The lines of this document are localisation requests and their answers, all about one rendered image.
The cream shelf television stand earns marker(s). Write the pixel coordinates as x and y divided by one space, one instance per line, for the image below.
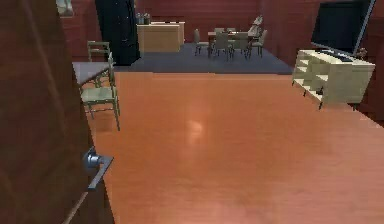
333 78

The pale green wooden chair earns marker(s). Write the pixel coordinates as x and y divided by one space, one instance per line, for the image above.
98 49
100 95

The small dark brown ornament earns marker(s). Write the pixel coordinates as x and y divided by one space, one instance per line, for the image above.
361 53

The dark wooden dining table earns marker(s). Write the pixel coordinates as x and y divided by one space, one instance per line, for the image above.
230 35

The framed wall picture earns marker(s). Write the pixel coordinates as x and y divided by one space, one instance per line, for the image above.
65 7

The tan wooden kitchen counter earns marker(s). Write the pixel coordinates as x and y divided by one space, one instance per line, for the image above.
159 37

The grey top table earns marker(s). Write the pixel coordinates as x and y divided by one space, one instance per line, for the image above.
88 70

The brown wooden room door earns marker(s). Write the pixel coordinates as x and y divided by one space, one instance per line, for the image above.
36 110

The black television set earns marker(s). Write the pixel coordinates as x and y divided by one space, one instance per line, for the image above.
341 25

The grey dining chair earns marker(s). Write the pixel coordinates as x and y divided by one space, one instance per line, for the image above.
221 43
241 43
260 41
200 41

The grey pot on counter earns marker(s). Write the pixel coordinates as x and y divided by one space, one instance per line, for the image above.
143 18

